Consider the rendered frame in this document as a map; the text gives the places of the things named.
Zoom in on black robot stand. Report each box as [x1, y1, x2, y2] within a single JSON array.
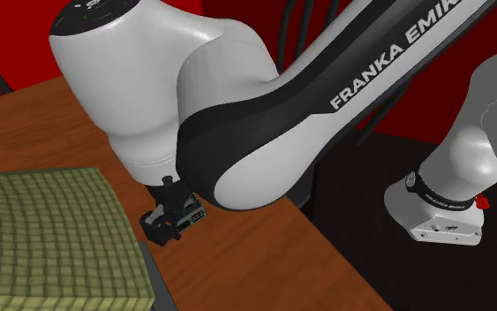
[[301, 129, 497, 311]]

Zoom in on brown wooden table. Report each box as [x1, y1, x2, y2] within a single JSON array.
[[0, 76, 394, 311]]

